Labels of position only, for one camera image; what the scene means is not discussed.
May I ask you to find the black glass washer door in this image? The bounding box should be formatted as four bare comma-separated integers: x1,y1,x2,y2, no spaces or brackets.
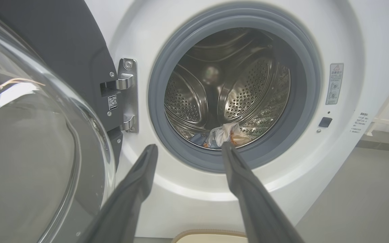
0,0,124,243

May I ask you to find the silver metal door hinge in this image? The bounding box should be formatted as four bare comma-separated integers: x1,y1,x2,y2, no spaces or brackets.
100,58,139,134

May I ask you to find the blue bear print garment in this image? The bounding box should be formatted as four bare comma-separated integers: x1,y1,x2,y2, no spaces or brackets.
189,133,212,147

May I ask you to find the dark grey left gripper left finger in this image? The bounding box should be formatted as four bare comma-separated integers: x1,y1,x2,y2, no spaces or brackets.
76,144,159,243

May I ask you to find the cream plastic laundry basket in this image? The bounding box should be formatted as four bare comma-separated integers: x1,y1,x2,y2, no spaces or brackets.
172,229,249,243

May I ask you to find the grey rubber door gasket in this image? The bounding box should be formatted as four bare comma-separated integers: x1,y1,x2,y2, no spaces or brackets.
148,13,321,173

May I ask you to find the cream white garment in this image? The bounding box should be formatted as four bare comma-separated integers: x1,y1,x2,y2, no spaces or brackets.
204,122,251,149

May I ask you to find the grey warning sticker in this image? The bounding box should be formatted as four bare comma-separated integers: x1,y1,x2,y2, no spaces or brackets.
326,63,344,105

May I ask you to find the stainless steel washing machine drum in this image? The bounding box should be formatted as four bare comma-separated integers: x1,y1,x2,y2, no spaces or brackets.
164,28,291,149

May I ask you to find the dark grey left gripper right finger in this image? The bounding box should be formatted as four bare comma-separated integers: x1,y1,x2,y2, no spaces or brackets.
222,142,306,243

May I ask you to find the white front-load washing machine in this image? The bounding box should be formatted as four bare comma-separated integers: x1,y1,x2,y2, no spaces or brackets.
83,0,389,238

